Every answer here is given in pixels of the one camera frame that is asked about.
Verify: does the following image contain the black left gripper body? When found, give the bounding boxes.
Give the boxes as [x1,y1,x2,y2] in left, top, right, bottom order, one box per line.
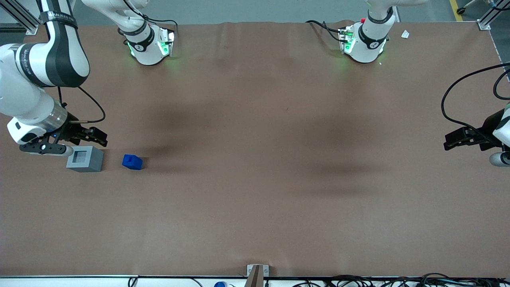
[472,108,505,151]

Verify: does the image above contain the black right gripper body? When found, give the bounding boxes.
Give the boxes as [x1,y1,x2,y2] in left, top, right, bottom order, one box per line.
[56,112,87,144]

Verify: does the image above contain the blue plastic part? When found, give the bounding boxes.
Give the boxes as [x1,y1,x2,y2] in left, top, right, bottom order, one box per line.
[122,154,143,171]

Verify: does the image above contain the gray cube base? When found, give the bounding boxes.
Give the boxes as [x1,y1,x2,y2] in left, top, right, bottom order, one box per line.
[66,145,104,173]

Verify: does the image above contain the black chair caster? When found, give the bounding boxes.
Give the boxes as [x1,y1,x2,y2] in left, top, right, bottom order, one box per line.
[456,0,479,16]

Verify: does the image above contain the brown table cover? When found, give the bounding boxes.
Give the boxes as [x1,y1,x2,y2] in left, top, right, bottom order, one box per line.
[0,20,510,278]

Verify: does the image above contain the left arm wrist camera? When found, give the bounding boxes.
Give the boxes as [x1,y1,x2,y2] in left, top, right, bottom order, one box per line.
[489,151,510,167]

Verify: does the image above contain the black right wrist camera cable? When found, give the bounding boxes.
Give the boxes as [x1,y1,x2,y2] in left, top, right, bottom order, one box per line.
[57,85,106,124]

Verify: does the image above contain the long black left wrist cable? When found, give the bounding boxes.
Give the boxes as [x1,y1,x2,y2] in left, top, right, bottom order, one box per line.
[441,63,510,133]

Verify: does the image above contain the short black looped cable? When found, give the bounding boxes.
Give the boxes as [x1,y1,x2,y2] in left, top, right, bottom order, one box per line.
[493,69,510,100]

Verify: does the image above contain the aluminium frame post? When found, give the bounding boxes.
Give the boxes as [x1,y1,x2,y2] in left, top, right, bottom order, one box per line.
[0,0,40,35]
[477,0,510,31]

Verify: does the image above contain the black right arm base cable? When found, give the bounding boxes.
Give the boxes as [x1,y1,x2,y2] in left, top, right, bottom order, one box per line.
[120,0,179,40]

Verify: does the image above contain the black arm base cable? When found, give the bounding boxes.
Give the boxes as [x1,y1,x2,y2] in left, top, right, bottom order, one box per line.
[305,20,345,43]
[120,0,179,40]

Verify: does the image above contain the black floor cable bundle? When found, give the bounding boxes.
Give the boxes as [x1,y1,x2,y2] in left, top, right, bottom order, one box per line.
[293,273,510,287]

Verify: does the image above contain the black left arm base cable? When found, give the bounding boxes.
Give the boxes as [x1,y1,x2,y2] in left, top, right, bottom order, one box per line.
[305,20,345,43]

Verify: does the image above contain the brown camera mount bar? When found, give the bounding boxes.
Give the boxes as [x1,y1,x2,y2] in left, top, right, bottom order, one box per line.
[243,265,265,287]

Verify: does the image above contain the gray metal bracket plate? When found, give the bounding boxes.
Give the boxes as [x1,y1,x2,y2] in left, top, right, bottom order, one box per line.
[246,264,270,278]

